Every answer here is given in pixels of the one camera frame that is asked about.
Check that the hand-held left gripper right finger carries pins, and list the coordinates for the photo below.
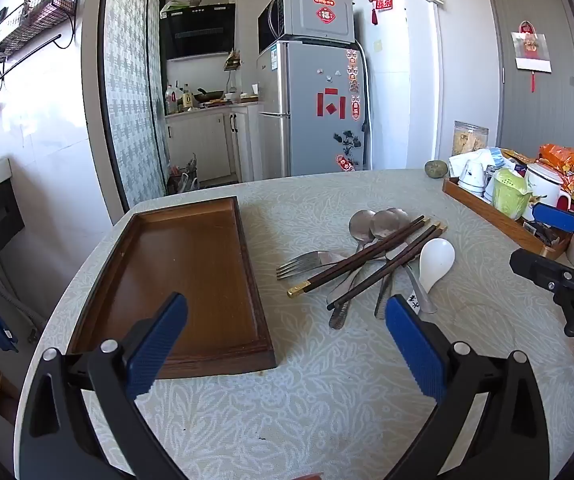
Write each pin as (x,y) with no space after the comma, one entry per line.
(412,345)

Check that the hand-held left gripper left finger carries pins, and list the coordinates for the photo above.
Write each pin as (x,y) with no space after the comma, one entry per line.
(159,345)

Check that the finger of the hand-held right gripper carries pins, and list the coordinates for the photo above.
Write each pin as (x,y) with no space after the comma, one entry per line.
(557,216)
(537,267)

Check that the metal cake server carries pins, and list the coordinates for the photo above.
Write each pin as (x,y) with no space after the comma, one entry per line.
(419,290)

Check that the dark wooden chopstick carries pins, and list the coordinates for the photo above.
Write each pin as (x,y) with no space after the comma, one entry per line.
(357,253)
(357,258)
(383,270)
(382,266)

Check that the white ceramic spoon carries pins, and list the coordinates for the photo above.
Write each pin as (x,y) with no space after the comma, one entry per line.
(437,257)

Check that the dark brown wooden tray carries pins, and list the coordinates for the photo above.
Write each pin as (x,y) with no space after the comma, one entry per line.
(192,260)

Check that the white enamel mug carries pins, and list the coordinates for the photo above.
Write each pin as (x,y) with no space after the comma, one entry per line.
(544,182)

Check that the green plastic cup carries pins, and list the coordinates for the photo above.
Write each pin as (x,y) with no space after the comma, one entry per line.
(509,192)

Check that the orange snack packet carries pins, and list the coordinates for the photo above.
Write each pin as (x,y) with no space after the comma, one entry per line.
(564,160)

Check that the light wooden tray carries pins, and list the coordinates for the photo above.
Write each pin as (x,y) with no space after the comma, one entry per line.
(487,212)

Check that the stack of white cups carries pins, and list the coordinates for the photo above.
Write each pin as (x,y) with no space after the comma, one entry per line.
(472,177)

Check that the clear plastic snack jar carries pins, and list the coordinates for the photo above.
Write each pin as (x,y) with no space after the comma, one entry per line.
(469,137)

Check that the round green-brown fruit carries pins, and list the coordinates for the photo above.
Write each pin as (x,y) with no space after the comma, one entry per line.
(437,169)

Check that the bag on kitchen floor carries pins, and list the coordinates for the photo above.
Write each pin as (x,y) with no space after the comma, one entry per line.
(184,177)

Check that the white kitchen cabinet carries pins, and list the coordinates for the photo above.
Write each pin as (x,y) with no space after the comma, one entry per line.
(202,140)

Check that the cooking oil bottle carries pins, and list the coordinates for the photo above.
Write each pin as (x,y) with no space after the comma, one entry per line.
(172,99)

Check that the black wok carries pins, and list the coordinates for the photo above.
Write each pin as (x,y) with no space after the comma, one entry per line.
(209,95)

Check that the silver refrigerator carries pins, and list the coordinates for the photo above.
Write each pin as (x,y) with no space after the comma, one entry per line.
(312,110)

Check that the patterned sliding door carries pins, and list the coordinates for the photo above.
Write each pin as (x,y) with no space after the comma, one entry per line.
(132,85)

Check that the grey microwave oven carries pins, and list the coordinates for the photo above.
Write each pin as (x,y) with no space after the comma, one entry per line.
(312,15)

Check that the black range hood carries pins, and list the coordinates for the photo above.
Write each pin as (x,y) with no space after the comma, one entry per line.
(197,30)

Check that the wall calendar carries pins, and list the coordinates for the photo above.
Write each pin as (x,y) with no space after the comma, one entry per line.
(532,52)

